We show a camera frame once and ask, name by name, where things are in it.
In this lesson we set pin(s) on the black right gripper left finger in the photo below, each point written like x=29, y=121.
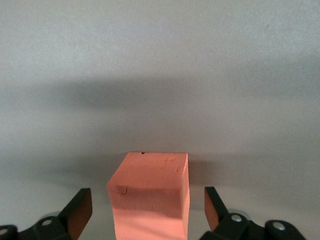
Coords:
x=72, y=215

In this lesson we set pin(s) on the large table cover sheet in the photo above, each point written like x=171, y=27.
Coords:
x=160, y=75

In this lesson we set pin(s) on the orange foam block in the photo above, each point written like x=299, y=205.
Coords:
x=150, y=190

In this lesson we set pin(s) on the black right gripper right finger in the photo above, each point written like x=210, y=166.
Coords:
x=220, y=212

